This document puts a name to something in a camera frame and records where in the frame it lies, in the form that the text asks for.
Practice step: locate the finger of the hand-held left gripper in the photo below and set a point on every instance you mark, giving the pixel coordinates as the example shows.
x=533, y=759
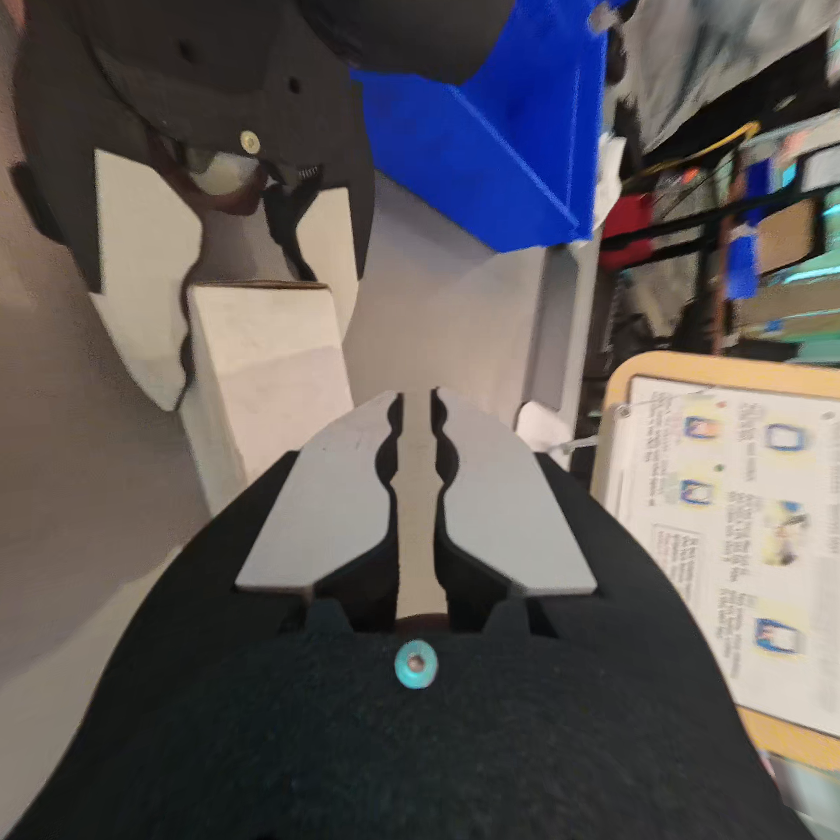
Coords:
x=334, y=236
x=141, y=275

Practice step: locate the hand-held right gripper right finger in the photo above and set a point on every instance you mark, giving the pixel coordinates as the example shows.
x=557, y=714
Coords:
x=512, y=518

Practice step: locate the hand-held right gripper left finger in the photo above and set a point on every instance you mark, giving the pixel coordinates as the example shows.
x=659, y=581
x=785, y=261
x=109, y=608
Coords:
x=328, y=518

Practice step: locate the white cardboard mailer box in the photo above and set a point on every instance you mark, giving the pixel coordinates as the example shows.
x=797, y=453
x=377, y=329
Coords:
x=262, y=380

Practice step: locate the blue plastic storage bin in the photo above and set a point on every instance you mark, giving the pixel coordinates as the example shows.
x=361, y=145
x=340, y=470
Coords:
x=499, y=164

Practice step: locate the person's left hand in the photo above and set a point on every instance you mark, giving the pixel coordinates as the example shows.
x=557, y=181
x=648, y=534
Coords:
x=226, y=205

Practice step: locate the printed instruction sheet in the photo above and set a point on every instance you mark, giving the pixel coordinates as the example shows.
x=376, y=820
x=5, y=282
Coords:
x=722, y=525

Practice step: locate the wooden document stand white base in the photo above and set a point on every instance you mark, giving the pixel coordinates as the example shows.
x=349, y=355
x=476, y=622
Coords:
x=722, y=364

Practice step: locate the red bag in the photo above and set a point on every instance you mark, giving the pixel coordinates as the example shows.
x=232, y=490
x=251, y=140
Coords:
x=627, y=229

